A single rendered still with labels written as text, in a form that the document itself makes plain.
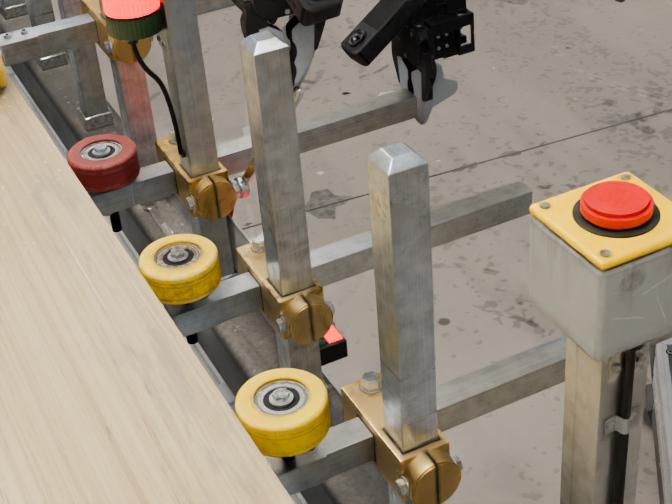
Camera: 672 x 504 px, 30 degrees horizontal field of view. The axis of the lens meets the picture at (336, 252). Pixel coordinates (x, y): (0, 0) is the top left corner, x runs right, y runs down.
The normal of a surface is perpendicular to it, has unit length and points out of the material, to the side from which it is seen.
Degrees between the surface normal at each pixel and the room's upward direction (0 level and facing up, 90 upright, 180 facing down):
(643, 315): 90
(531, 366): 0
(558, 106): 0
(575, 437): 90
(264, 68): 90
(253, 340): 0
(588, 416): 90
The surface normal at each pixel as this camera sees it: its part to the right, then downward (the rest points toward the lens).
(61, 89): -0.07, -0.82
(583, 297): -0.89, 0.31
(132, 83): 0.45, 0.48
